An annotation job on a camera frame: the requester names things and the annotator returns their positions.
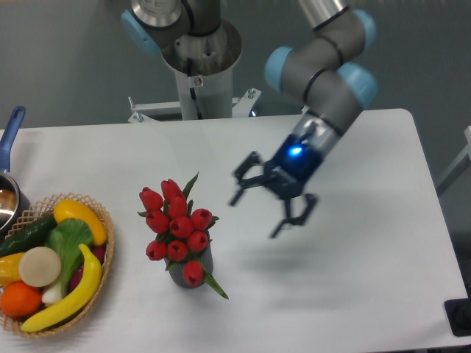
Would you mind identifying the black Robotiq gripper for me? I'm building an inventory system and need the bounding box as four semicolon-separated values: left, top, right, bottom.
227;133;325;239

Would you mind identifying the red tulip bouquet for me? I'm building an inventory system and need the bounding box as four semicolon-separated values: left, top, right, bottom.
139;176;229;299

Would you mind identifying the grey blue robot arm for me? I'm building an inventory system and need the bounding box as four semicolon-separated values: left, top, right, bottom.
121;1;378;226

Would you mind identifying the dark grey ribbed vase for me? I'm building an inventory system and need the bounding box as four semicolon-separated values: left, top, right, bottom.
164;231;213;288

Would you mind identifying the purple red vegetable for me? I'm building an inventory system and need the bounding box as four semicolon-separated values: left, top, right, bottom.
68;245;106;292

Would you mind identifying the green bok choy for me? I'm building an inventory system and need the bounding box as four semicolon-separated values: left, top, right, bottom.
42;218;93;306

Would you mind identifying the black device at edge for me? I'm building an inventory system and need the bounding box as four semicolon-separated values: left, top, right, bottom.
444;298;470;337

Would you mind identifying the yellow banana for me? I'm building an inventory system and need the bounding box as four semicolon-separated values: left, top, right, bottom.
21;244;102;332

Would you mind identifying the woven wicker basket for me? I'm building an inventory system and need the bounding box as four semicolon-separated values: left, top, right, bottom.
1;193;116;338

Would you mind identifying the green cucumber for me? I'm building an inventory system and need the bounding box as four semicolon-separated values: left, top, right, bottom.
1;214;57;257

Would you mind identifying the beige round slice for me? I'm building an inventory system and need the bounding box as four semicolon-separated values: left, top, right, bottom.
18;246;62;288

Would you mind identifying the yellow pepper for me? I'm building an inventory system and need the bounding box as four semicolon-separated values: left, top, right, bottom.
0;252;25;288

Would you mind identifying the orange fruit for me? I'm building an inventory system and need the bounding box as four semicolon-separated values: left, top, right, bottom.
1;282;42;318

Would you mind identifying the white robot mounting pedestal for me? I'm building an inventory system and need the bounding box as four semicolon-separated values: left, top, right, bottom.
125;20;261;120

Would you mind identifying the white frame at right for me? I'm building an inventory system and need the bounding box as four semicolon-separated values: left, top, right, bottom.
436;126;470;197

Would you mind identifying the blue handled saucepan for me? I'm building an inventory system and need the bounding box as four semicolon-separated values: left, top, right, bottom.
1;106;30;242

